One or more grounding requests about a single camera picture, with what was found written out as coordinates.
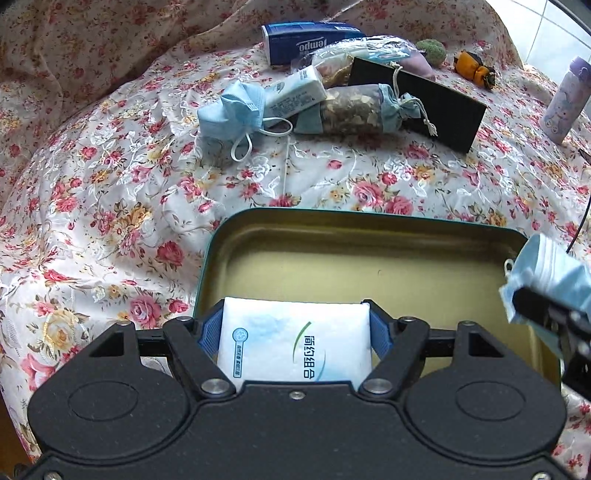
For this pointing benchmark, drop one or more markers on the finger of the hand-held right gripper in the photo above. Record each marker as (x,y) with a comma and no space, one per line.
(533,307)

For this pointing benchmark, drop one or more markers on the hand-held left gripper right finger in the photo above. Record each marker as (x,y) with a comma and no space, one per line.
(379,332)

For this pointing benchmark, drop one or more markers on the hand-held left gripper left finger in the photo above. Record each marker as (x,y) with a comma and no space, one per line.
(210,324)

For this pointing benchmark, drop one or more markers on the blue face mask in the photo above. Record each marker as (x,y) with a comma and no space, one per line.
(549,263)
(231,115)

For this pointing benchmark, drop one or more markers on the white tissue pack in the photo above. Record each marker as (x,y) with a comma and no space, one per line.
(286,337)

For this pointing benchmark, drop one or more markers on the green tin box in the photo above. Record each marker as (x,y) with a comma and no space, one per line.
(346,258)

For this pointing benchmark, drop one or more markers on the blue-topped clear sachet bag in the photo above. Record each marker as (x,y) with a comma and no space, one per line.
(351,110)

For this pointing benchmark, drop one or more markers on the small white tissue packet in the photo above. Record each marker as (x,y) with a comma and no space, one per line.
(295,92)

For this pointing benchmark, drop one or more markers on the orange and navy pouch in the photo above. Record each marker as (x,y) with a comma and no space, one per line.
(473,67)

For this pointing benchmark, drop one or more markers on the green fuzzy ball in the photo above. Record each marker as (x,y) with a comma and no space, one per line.
(430,51)

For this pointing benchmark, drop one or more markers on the clear plastic sachet bag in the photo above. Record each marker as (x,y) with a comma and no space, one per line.
(332,61)

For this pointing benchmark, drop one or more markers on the black flat device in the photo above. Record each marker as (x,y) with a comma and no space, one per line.
(585,156)

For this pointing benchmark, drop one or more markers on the floral tablecloth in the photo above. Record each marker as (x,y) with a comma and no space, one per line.
(115,194)

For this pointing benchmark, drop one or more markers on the purple cartoon water bottle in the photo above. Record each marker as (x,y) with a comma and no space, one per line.
(565,104)

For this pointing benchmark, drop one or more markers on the black triangular box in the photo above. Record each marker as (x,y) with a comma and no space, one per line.
(443,108)

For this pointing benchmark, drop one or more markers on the blue tissue box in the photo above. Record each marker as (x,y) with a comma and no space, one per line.
(300,41)

